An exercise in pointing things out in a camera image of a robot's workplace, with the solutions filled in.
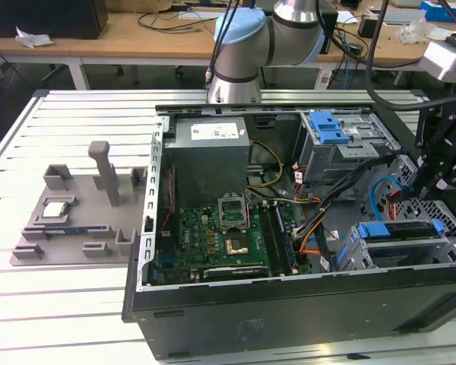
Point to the long wooden desk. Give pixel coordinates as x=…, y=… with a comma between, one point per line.
x=99, y=49

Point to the small black box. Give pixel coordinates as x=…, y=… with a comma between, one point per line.
x=368, y=27

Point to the flat grey box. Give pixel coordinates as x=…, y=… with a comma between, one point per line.
x=399, y=16

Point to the black graphics card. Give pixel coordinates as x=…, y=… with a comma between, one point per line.
x=235, y=272

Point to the crumpled white paper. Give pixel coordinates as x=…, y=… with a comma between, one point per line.
x=34, y=38

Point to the silver CPU chip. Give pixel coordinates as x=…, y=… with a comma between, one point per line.
x=54, y=210

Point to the CPU socket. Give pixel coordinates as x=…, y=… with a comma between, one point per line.
x=236, y=245

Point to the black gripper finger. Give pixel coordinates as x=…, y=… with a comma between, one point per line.
x=422, y=129
x=452, y=178

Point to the hard disk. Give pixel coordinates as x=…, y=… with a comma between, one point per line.
x=372, y=230

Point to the blue cardboard box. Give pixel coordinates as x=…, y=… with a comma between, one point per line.
x=437, y=7

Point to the thin metal locking lever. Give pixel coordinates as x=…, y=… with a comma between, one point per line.
x=248, y=213

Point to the grey plastic parts rack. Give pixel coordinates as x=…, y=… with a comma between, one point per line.
x=80, y=205

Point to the grey power supply unit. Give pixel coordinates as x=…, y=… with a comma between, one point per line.
x=205, y=163

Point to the grey metal disk bay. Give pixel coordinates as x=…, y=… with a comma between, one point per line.
x=327, y=159
x=403, y=243

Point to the blue plastic drive bracket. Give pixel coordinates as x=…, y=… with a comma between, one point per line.
x=328, y=129

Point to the installed RAM stick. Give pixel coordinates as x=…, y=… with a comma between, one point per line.
x=287, y=239

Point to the black RAM slot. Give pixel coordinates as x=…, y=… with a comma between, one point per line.
x=275, y=243
x=266, y=235

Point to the wooden desk with boxes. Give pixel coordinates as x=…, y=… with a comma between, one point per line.
x=403, y=53

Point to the black open PC case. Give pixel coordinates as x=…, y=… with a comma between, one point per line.
x=251, y=323

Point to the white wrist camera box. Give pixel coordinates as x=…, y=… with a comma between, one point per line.
x=444, y=61

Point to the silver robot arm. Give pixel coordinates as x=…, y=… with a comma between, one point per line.
x=289, y=42

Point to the large black box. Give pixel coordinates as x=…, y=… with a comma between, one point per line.
x=42, y=19

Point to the green motherboard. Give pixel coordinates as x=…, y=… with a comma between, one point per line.
x=197, y=235

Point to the clear plastic bag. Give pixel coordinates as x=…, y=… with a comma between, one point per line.
x=414, y=30

